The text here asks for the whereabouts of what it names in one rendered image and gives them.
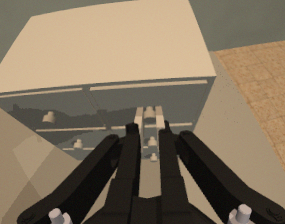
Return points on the small beige chest of drawers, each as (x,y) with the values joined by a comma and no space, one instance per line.
(130,42)

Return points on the grey drawer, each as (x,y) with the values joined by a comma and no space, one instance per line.
(79,154)
(66,138)
(150,132)
(179,100)
(151,154)
(71,107)

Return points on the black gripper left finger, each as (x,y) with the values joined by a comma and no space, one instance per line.
(71,201)

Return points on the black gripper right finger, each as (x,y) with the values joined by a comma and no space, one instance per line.
(232,200)

